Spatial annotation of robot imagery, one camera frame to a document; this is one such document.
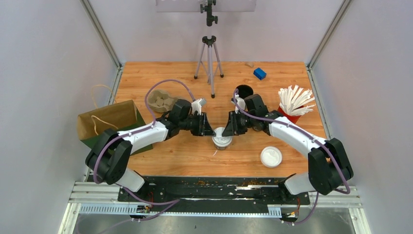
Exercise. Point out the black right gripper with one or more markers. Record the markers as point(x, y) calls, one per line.
point(232, 128)

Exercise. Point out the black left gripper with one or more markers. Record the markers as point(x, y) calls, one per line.
point(205, 128)

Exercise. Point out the brown coffee cup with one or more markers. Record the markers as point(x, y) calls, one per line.
point(221, 147)
point(257, 128)

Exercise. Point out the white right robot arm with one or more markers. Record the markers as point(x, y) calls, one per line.
point(329, 168)

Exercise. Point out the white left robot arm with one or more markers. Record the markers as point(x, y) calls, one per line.
point(109, 157)

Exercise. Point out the black paper cup stack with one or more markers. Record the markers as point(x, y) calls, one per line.
point(244, 90)

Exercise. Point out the white plastic lid stack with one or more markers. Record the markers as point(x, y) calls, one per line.
point(271, 157)

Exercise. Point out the grey pulp cup carrier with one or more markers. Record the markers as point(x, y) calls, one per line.
point(161, 101)

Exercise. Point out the blue small block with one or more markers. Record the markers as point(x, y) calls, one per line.
point(259, 73)

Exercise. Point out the red straw holder cup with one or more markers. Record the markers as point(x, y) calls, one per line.
point(293, 119)

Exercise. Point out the small tan block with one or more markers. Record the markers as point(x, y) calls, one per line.
point(249, 64)

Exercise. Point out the white wrapped straws bundle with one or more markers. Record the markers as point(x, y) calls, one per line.
point(296, 101)

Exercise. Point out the green paper bag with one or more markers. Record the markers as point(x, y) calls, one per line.
point(119, 117)

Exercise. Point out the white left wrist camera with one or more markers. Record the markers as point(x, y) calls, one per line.
point(196, 106)

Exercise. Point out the grey camera tripod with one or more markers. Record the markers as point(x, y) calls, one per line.
point(209, 41)

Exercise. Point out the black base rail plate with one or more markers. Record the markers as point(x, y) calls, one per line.
point(205, 196)

